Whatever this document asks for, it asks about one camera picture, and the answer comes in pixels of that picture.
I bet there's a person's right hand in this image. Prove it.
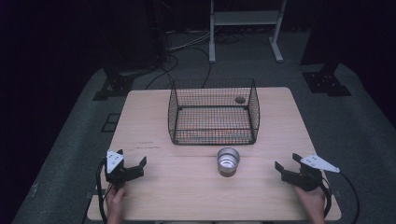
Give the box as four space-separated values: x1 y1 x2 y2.
293 185 327 224

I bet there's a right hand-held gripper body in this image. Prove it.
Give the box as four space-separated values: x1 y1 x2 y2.
290 154 341 192

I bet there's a silver metal cup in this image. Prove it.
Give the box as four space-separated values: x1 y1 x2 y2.
216 147 241 178

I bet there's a black stand base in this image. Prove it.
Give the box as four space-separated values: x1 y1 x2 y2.
92 67 157 102
301 61 352 98

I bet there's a white floor cable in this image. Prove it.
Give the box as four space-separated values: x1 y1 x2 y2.
167 28 213 52

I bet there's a black wire mesh basket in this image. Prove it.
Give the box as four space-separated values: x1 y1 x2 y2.
167 77 261 146

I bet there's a black floor cable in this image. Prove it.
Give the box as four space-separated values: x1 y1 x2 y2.
144 46 213 91

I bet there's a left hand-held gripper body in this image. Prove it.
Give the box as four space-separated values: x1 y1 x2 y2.
105 149 134 191

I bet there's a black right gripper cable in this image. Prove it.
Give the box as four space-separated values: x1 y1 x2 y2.
320 170 361 224

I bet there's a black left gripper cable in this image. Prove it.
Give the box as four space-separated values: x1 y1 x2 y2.
95 158 108 224

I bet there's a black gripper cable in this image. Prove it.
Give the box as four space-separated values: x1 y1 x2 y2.
95 158 108 224
320 170 361 224

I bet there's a person's left hand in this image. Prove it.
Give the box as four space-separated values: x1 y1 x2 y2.
105 182 129 224

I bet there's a white metal stand frame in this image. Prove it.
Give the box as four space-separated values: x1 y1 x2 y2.
208 0 288 64

